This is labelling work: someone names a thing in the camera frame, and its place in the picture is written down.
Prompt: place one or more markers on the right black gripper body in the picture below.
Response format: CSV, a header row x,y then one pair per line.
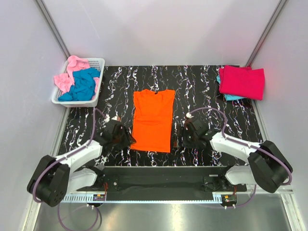
x,y
190,141

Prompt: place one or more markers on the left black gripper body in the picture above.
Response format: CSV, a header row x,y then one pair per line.
x,y
119,140

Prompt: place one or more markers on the orange t shirt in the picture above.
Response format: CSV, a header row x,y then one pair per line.
x,y
152,121

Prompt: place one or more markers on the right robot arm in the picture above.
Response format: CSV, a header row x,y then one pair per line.
x,y
265,165

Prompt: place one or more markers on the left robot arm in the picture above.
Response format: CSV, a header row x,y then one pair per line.
x,y
68,163

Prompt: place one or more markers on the folded light blue t shirt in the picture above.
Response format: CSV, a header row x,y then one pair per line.
x,y
228,97

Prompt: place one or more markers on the folded magenta t shirt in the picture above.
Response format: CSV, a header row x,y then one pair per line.
x,y
242,81

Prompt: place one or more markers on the white plastic basket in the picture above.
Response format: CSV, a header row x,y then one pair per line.
x,y
97,63

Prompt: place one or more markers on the pink t shirt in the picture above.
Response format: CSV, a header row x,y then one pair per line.
x,y
65,80

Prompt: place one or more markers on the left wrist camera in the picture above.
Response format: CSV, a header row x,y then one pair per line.
x,y
116,118

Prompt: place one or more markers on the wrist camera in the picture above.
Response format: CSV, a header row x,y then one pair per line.
x,y
116,118
189,116

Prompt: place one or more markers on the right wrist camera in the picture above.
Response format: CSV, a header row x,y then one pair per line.
x,y
189,116

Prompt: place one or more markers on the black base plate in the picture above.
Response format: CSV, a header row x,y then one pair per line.
x,y
162,194

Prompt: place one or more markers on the aluminium front rail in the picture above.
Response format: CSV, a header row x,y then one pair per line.
x,y
55,187

